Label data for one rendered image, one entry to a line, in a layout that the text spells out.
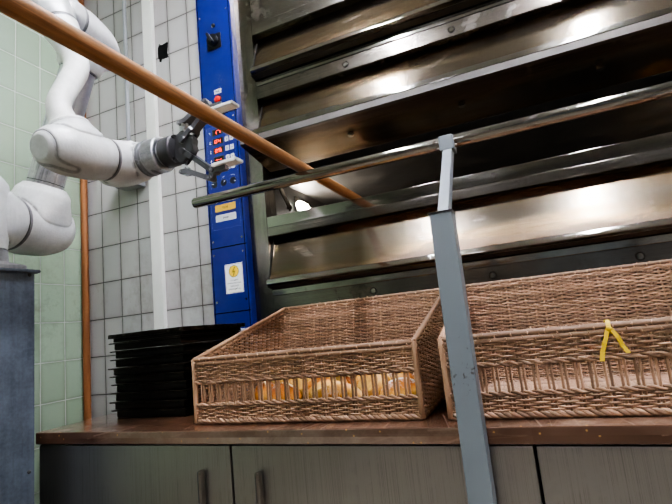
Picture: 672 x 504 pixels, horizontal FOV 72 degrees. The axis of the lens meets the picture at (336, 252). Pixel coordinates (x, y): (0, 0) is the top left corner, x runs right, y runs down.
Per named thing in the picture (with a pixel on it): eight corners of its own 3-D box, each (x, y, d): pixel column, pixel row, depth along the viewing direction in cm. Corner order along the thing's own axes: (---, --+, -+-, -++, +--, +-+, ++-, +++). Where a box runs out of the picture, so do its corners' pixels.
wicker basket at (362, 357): (289, 391, 153) (282, 307, 158) (464, 383, 132) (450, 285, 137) (189, 426, 109) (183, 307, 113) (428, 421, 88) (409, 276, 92)
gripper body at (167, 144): (175, 142, 119) (204, 132, 116) (177, 173, 118) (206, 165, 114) (153, 132, 112) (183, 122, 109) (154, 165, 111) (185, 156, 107)
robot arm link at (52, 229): (-26, 245, 132) (35, 255, 153) (22, 256, 129) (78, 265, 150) (48, -4, 140) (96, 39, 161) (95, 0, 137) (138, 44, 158)
